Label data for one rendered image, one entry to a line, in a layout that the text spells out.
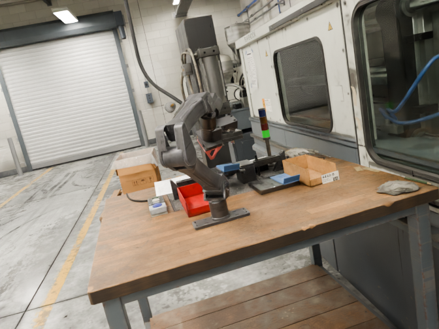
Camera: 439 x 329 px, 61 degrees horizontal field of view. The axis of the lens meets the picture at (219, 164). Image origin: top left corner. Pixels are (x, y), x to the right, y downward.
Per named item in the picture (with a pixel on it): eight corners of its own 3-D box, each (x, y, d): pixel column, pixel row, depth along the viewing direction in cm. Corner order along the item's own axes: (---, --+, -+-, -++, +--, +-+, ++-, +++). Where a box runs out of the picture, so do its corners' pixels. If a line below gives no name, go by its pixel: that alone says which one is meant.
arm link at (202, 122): (203, 119, 136) (202, 104, 131) (219, 121, 135) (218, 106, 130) (198, 131, 132) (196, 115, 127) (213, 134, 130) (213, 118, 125)
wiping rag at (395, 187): (368, 192, 132) (392, 198, 119) (366, 185, 131) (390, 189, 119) (401, 183, 135) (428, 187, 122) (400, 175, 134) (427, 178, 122)
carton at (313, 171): (310, 189, 147) (308, 170, 145) (285, 176, 171) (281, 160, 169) (340, 181, 149) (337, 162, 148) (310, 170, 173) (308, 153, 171)
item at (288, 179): (285, 185, 149) (283, 178, 148) (270, 177, 163) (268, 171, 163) (300, 181, 150) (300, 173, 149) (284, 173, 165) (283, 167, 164)
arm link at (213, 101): (206, 110, 140) (193, 83, 133) (227, 106, 137) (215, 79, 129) (198, 130, 133) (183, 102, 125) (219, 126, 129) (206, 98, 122)
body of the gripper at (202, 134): (211, 130, 142) (210, 114, 136) (223, 146, 135) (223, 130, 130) (195, 135, 140) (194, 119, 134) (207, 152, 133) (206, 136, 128)
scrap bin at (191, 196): (188, 217, 141) (185, 202, 139) (179, 200, 164) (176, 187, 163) (219, 209, 143) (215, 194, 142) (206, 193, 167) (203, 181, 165)
